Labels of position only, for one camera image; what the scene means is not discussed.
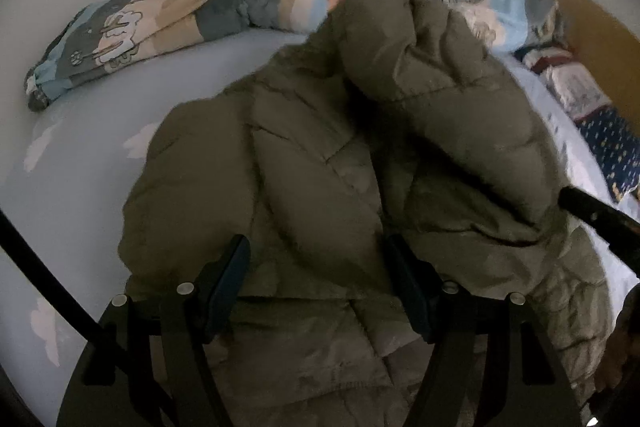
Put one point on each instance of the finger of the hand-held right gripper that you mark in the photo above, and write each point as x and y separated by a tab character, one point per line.
590	212

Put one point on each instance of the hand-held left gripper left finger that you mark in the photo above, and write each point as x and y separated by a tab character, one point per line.
227	287

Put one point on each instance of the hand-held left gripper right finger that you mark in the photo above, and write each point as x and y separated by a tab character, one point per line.
412	292

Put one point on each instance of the olive puffer jacket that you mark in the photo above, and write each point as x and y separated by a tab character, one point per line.
300	157

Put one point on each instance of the navy dotted pillow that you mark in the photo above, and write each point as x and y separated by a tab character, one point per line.
615	147

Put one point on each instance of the wooden headboard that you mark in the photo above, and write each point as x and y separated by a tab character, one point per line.
600	32

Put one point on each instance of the patterned fleece blanket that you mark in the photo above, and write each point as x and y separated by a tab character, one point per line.
175	12

